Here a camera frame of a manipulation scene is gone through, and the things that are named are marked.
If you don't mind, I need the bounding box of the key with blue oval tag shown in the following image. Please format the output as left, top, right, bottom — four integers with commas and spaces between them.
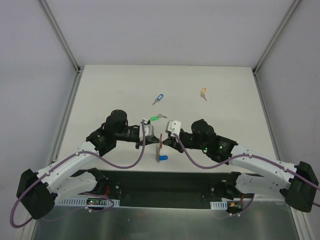
158, 155, 169, 161

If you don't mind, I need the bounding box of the key with yellow tag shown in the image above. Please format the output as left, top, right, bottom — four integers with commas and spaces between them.
200, 87, 207, 101

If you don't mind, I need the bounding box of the aluminium frame rail right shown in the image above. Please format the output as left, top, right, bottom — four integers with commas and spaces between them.
251, 0, 311, 240

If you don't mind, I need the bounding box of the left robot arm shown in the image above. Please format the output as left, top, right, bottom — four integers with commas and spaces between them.
10, 109, 160, 221

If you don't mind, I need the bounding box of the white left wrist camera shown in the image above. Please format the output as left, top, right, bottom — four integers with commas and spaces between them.
139, 118, 155, 141

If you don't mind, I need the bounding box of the aluminium frame rail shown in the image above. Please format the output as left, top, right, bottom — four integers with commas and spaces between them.
14, 0, 85, 240
251, 0, 311, 240

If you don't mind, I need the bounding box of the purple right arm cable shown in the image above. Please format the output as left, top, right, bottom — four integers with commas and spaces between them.
174, 133, 320, 221

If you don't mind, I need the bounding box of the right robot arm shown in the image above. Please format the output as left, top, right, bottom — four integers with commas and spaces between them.
162, 119, 320, 213

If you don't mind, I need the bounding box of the key with blue rectangular tag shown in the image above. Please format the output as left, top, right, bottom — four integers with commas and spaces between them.
153, 93, 164, 105

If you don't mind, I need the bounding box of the aluminium frame rail left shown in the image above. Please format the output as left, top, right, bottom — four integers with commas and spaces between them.
14, 0, 85, 240

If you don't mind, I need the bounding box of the key with green tag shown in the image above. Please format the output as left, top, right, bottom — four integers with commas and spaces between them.
149, 114, 168, 122

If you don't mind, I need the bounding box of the red handled metal key organizer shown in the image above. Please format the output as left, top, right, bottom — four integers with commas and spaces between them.
155, 133, 163, 163

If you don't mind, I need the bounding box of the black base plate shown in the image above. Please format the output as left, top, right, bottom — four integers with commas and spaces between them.
46, 167, 287, 208

